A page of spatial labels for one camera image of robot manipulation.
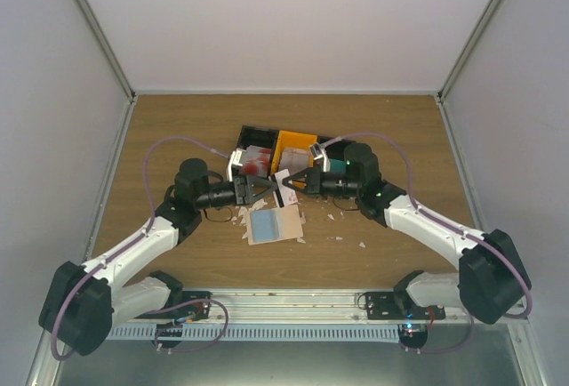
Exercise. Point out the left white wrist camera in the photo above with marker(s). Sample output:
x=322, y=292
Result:
x=235, y=162

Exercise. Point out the red white card stack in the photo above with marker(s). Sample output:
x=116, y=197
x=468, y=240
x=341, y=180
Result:
x=256, y=161

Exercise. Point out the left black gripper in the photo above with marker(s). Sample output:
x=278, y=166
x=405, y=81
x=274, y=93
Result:
x=244, y=188

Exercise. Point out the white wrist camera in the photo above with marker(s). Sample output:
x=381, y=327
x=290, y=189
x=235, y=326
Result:
x=235, y=162
x=320, y=157

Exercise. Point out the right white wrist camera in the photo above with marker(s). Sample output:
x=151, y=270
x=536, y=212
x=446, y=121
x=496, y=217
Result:
x=320, y=157

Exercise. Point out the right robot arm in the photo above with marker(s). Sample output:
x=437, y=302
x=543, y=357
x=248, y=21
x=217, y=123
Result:
x=489, y=277

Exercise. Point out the teal card stack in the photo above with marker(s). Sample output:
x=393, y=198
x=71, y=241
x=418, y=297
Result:
x=337, y=165

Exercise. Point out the beige card holder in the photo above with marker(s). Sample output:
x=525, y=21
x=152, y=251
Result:
x=274, y=225

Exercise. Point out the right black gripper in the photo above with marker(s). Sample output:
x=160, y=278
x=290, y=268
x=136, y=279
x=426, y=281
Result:
x=313, y=182

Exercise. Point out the grey slotted cable duct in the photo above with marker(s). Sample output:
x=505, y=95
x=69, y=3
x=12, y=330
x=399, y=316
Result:
x=285, y=333

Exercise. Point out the black bin with teal cards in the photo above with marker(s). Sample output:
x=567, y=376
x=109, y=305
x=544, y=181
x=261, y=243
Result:
x=337, y=149

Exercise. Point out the white patterned credit card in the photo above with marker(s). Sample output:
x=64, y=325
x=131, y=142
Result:
x=283, y=196

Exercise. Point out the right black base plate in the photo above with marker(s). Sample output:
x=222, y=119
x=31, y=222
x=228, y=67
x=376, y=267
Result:
x=384, y=305

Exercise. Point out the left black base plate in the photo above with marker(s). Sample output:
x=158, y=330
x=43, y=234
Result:
x=185, y=304

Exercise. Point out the aluminium front rail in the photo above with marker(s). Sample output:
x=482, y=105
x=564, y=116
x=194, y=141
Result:
x=286, y=306

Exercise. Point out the yellow bin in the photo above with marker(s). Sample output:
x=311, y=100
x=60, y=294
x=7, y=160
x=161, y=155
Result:
x=289, y=139

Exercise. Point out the white patterned card stack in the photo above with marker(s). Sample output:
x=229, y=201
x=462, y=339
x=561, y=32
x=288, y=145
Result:
x=294, y=159

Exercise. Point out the black bin with red cards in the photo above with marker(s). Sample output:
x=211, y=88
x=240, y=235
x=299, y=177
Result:
x=259, y=146

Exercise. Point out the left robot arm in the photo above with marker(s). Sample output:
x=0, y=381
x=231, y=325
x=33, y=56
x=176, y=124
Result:
x=85, y=301

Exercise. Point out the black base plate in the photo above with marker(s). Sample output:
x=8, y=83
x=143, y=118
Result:
x=384, y=305
x=185, y=304

